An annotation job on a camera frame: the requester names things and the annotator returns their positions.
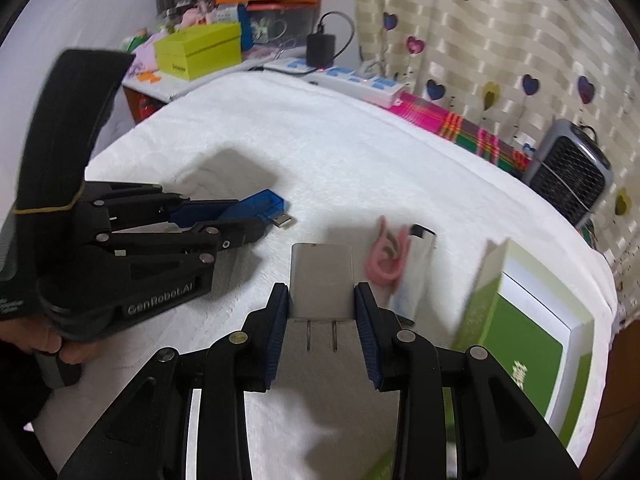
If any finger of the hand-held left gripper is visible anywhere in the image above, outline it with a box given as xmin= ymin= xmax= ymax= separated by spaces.
xmin=87 ymin=185 xmax=241 ymax=231
xmin=100 ymin=217 xmax=268 ymax=266

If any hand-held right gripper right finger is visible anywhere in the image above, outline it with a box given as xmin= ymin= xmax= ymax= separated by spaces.
xmin=354 ymin=281 xmax=583 ymax=480

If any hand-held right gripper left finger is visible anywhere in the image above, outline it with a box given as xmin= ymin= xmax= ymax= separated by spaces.
xmin=57 ymin=282 xmax=291 ymax=480

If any blue translucent usb tester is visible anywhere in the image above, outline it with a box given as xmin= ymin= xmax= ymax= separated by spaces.
xmin=215 ymin=189 xmax=295 ymax=228

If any white plug charger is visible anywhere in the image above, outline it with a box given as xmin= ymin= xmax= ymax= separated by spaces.
xmin=287 ymin=242 xmax=357 ymax=353

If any person's left forearm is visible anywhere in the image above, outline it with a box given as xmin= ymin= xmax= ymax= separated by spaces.
xmin=0 ymin=340 xmax=58 ymax=480

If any person's left hand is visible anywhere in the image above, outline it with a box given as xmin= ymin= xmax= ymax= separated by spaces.
xmin=7 ymin=317 xmax=98 ymax=365

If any pink plastic clip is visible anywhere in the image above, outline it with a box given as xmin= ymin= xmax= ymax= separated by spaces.
xmin=365 ymin=216 xmax=412 ymax=286

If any silver lighter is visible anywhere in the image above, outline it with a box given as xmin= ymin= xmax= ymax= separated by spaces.
xmin=387 ymin=225 xmax=437 ymax=323

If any lime green box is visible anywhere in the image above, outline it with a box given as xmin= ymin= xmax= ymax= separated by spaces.
xmin=153 ymin=22 xmax=243 ymax=82

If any white and blue power strip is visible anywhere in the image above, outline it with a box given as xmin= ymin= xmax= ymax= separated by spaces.
xmin=262 ymin=56 xmax=406 ymax=109

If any black power adapter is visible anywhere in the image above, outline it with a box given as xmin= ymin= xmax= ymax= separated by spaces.
xmin=306 ymin=33 xmax=337 ymax=67

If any clear plastic container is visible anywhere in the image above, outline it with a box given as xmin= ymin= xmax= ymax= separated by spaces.
xmin=245 ymin=2 xmax=321 ymax=46

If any colourful plaid cloth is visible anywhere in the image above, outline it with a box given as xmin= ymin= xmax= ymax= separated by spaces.
xmin=392 ymin=91 xmax=533 ymax=176

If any grey small fan heater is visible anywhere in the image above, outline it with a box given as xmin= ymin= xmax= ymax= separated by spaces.
xmin=520 ymin=119 xmax=615 ymax=231

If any brown wooden cabinet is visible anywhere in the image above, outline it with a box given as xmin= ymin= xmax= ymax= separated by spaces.
xmin=582 ymin=320 xmax=640 ymax=466

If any beige curtain with hearts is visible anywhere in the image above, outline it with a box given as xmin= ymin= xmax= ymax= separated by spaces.
xmin=352 ymin=0 xmax=640 ymax=281

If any black adapter cable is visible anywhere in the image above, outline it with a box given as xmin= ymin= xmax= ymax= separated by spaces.
xmin=317 ymin=11 xmax=357 ymax=61

